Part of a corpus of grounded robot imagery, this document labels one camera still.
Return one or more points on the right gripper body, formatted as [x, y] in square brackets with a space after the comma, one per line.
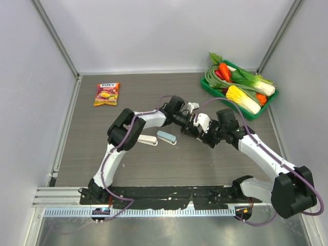
[212, 134]

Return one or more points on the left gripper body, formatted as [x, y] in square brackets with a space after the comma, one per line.
[186, 127]

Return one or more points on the blue white stapler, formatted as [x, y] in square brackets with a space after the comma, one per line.
[167, 137]

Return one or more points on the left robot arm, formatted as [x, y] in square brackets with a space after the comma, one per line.
[122, 137]

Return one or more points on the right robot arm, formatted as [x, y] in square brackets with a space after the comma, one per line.
[291, 189]

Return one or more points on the green plastic tray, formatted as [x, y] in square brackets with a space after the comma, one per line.
[217, 60]

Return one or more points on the napa cabbage toy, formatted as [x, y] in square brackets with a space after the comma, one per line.
[240, 98]

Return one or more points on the green long beans bundle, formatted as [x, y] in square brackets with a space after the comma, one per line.
[216, 83]

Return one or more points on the red pepper toy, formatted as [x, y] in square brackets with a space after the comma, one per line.
[219, 75]

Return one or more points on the small orange tomato toy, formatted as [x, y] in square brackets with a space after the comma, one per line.
[262, 99]

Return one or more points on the orange carrot toy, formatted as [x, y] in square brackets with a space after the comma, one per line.
[225, 72]

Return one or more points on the bok choy toy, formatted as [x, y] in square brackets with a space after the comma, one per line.
[246, 78]

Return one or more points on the candy bag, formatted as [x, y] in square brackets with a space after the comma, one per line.
[107, 94]

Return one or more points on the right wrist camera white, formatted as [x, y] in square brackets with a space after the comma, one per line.
[203, 121]

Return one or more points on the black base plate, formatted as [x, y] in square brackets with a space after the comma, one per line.
[167, 197]

